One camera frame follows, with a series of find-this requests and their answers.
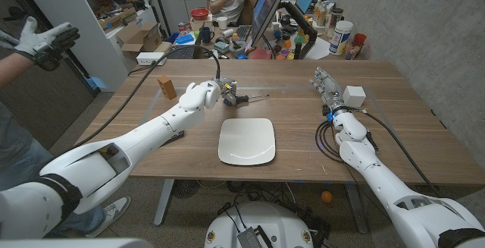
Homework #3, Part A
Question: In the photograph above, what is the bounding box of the white power box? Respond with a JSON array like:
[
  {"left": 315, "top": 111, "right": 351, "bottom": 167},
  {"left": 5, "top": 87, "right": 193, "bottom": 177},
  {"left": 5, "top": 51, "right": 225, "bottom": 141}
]
[{"left": 136, "top": 52, "right": 167, "bottom": 67}]

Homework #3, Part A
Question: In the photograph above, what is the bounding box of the grey white sneaker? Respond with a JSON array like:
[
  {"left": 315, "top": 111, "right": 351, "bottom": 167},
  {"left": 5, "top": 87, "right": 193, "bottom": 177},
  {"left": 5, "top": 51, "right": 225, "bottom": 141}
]
[{"left": 85, "top": 196, "right": 132, "bottom": 238}]

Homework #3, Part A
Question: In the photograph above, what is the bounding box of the beige box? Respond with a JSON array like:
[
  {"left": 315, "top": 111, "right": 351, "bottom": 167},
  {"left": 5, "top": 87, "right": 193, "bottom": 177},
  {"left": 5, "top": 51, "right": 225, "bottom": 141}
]
[{"left": 189, "top": 14, "right": 214, "bottom": 33}]

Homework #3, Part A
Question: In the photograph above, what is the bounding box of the black TV remote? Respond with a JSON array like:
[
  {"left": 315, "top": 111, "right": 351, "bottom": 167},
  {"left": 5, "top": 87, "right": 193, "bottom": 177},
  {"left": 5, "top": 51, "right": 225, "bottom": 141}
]
[{"left": 162, "top": 130, "right": 186, "bottom": 146}]

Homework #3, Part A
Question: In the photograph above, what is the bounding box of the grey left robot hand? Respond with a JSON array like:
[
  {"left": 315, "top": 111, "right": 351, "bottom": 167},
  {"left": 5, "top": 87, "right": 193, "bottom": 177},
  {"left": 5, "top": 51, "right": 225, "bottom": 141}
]
[{"left": 215, "top": 77, "right": 249, "bottom": 108}]

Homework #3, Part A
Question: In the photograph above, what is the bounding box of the dark blue mug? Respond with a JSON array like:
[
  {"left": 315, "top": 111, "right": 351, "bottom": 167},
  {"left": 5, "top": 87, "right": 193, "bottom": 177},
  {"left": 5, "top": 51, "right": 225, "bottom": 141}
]
[{"left": 199, "top": 26, "right": 215, "bottom": 44}]

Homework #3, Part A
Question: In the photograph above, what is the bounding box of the white shelf unit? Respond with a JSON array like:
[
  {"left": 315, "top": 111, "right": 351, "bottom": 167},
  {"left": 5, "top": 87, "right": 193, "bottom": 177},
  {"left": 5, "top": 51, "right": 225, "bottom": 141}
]
[{"left": 14, "top": 0, "right": 158, "bottom": 93}]

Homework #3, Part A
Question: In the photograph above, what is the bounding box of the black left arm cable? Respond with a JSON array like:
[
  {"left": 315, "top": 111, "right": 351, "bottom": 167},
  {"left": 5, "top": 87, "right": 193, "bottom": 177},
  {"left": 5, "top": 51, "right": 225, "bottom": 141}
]
[{"left": 74, "top": 44, "right": 222, "bottom": 149}]

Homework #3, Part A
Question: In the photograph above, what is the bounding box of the tilted computer monitor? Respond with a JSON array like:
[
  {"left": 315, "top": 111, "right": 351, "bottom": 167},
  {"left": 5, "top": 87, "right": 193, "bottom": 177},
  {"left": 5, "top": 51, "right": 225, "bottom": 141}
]
[{"left": 250, "top": 0, "right": 288, "bottom": 48}]

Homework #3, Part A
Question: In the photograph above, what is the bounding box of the white labelled canister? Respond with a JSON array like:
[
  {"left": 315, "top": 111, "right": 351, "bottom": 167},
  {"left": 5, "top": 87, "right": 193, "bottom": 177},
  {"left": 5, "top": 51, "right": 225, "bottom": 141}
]
[{"left": 328, "top": 20, "right": 354, "bottom": 56}]

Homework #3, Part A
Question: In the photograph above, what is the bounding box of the operator bare forearm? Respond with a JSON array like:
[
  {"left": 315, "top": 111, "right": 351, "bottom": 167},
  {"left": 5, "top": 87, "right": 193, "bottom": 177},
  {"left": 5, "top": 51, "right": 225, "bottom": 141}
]
[{"left": 0, "top": 50, "right": 37, "bottom": 89}]

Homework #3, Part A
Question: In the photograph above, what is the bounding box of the pink red box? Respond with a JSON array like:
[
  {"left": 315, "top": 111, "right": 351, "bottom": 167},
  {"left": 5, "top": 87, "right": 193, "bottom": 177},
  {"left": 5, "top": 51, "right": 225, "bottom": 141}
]
[{"left": 249, "top": 48, "right": 273, "bottom": 60}]

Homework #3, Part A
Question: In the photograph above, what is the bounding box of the red bowl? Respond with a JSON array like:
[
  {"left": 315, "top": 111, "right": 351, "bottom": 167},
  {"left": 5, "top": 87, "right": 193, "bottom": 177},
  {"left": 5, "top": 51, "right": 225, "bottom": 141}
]
[{"left": 189, "top": 8, "right": 211, "bottom": 22}]

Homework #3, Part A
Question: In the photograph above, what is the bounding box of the white square plate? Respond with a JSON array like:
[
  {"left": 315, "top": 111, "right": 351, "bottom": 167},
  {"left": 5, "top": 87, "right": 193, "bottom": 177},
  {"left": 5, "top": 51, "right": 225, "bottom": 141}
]
[{"left": 217, "top": 118, "right": 277, "bottom": 166}]

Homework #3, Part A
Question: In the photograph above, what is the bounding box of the orange brown block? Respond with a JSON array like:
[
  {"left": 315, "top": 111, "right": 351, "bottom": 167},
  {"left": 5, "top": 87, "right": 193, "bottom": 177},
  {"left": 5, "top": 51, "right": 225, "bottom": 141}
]
[{"left": 157, "top": 74, "right": 177, "bottom": 101}]

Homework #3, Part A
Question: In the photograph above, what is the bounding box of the dark grey laptop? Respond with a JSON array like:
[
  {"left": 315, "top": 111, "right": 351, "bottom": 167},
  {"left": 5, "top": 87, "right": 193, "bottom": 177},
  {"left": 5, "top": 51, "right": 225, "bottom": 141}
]
[{"left": 166, "top": 31, "right": 204, "bottom": 60}]

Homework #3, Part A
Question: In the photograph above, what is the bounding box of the jar with black lid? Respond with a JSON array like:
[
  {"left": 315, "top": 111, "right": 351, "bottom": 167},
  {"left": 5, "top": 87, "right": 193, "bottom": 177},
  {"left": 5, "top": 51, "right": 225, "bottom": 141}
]
[{"left": 330, "top": 8, "right": 344, "bottom": 27}]

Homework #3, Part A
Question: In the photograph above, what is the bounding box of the blue plastic object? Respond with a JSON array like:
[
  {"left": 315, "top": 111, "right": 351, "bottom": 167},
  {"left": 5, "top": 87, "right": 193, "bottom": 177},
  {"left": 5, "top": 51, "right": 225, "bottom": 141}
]
[{"left": 86, "top": 76, "right": 109, "bottom": 92}]

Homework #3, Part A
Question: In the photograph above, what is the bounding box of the operator in grey shirt jeans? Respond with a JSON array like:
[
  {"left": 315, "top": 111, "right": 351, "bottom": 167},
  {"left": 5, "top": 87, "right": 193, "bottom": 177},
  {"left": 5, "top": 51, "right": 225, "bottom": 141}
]
[{"left": 0, "top": 102, "right": 108, "bottom": 237}]

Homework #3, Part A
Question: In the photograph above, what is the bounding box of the grey table leg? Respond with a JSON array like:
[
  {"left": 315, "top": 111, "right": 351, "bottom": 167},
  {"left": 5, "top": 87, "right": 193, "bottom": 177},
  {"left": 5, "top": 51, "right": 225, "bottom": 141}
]
[
  {"left": 153, "top": 178, "right": 176, "bottom": 227},
  {"left": 343, "top": 182, "right": 369, "bottom": 234}
]

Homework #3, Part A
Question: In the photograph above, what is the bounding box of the blue black handled screwdriver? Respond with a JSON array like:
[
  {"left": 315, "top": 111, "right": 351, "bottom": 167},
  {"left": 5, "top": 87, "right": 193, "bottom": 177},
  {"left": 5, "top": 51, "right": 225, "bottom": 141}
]
[{"left": 223, "top": 94, "right": 271, "bottom": 107}]

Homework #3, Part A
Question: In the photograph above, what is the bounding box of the black keyboard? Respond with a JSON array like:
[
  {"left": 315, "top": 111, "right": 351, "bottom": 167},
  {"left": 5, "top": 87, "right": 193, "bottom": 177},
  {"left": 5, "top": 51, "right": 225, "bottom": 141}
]
[{"left": 235, "top": 24, "right": 252, "bottom": 42}]

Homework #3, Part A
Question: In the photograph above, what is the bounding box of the white cube box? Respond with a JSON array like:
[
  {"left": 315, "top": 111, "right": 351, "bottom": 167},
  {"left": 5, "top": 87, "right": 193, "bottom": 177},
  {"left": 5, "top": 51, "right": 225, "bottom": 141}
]
[{"left": 342, "top": 85, "right": 367, "bottom": 108}]

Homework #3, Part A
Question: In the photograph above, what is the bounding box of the white robot torso edge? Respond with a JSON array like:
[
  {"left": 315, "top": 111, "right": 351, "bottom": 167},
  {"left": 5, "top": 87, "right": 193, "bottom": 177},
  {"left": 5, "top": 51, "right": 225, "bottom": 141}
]
[{"left": 0, "top": 238, "right": 155, "bottom": 248}]

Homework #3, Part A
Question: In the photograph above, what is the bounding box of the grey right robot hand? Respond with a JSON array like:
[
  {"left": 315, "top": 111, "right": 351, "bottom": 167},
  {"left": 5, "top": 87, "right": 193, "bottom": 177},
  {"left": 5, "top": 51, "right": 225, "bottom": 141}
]
[{"left": 309, "top": 66, "right": 349, "bottom": 116}]

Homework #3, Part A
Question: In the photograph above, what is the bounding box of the seated person in grey shirt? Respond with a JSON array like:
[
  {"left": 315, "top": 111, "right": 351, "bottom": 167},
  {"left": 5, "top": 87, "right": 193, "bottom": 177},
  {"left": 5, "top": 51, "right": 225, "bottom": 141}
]
[{"left": 206, "top": 0, "right": 258, "bottom": 25}]

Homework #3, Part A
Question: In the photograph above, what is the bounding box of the open cardboard box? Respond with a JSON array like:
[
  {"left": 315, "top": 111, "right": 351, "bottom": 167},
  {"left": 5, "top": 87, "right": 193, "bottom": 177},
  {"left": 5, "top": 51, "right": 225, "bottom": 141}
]
[{"left": 115, "top": 22, "right": 164, "bottom": 54}]

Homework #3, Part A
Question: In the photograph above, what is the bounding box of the coiled black cable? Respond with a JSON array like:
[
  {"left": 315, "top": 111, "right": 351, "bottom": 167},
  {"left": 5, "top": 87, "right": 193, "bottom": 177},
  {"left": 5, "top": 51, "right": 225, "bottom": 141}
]
[{"left": 314, "top": 121, "right": 346, "bottom": 164}]

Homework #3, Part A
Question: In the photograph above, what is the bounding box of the white black gloved operator hand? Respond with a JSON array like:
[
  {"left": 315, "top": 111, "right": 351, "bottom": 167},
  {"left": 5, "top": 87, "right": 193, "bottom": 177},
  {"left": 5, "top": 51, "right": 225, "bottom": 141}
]
[{"left": 14, "top": 16, "right": 81, "bottom": 72}]

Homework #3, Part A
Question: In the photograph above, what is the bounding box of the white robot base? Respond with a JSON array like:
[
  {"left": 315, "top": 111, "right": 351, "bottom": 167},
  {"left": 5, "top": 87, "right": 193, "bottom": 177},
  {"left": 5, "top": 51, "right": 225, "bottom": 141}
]
[{"left": 204, "top": 201, "right": 314, "bottom": 248}]

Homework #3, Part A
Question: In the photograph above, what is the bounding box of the long black right arm cable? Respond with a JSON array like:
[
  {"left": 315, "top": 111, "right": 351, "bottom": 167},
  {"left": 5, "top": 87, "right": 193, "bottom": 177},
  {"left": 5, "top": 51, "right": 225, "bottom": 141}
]
[{"left": 359, "top": 109, "right": 443, "bottom": 198}]

